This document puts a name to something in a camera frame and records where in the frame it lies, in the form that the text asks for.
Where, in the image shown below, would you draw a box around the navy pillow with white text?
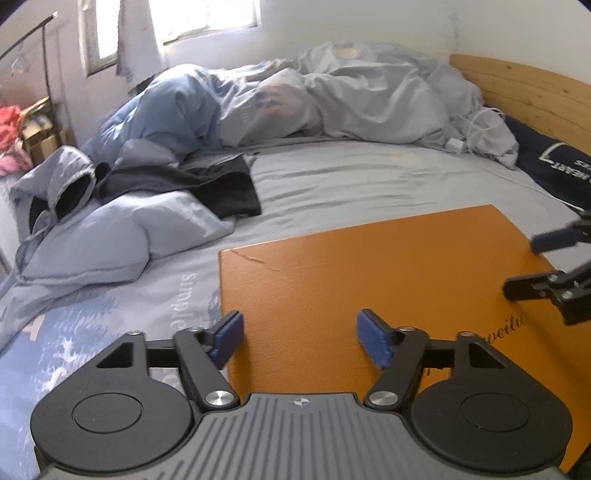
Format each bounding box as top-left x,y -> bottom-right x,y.
505,116 -> 591,210

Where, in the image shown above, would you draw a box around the orange box lid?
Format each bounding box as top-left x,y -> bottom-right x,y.
219,205 -> 590,469

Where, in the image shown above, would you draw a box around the wooden headboard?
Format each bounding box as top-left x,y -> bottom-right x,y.
450,54 -> 591,154

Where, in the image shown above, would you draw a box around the grey bed sheet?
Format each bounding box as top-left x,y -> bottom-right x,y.
1,141 -> 576,479

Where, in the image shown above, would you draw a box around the white charger plug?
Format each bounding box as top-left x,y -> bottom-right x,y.
445,138 -> 465,154

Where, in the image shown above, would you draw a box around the black garment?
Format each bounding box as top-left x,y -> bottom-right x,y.
94,154 -> 262,219

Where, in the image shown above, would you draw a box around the blue grey jacket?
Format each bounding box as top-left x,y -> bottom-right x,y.
1,64 -> 239,344

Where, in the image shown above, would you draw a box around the cardboard box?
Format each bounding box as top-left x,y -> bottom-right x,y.
20,97 -> 74,166

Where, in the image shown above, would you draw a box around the pink clothes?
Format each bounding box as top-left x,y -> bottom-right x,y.
0,105 -> 33,177

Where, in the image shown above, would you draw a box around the grey crumpled duvet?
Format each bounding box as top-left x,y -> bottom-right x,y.
212,42 -> 519,169

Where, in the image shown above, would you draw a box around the window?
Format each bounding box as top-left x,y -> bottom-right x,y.
77,1 -> 260,76

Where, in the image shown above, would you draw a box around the black clothes rack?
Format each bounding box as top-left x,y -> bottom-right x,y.
1,9 -> 68,131

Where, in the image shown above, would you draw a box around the white charger cable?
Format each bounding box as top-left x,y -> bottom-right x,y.
461,106 -> 507,144

